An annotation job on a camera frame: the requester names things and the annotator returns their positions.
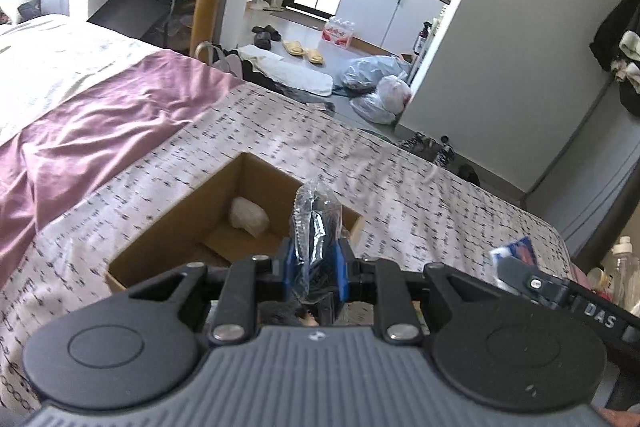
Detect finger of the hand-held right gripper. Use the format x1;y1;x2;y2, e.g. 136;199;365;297
495;254;576;308

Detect grey plastic bag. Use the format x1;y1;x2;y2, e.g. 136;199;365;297
340;55;411;90

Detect brown cardboard box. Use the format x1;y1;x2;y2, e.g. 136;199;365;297
103;152;366;303

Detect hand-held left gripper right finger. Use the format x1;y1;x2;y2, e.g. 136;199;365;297
332;234;501;345

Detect colourful plastic packet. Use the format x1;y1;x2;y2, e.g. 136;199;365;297
487;237;538;293

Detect dark spray bottle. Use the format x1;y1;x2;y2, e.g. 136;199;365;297
412;22;433;55

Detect white floor mat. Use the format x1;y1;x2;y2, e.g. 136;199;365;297
237;44;333;96

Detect pair of shoes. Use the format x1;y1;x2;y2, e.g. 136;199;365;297
400;132;456;168

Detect pink blanket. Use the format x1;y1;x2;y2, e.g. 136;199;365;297
0;52;241;288

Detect black toy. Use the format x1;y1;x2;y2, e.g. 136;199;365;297
290;179;343;308

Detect black low bench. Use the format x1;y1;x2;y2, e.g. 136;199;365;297
87;0;201;52

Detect bag with round handle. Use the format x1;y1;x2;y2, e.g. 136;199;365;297
195;41;242;74

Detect white duvet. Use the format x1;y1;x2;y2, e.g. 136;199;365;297
0;14;166;148

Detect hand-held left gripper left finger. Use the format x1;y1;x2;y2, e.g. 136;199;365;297
127;237;301;345

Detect clear bottle with white cap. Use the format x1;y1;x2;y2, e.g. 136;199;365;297
607;237;640;303

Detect pack of water bottles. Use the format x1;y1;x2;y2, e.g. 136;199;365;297
322;18;357;48

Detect white plastic bag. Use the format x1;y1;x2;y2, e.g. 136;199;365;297
375;75;413;115

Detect white kitchen cabinet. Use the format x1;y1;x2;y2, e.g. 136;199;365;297
337;0;451;58

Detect clear plastic bag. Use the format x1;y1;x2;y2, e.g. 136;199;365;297
350;92;401;125

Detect white small packet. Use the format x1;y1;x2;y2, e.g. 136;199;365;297
229;197;271;237

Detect small pink bottle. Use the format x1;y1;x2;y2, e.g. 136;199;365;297
587;267;611;293

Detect hanging clothes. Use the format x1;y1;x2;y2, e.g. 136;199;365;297
590;0;640;118

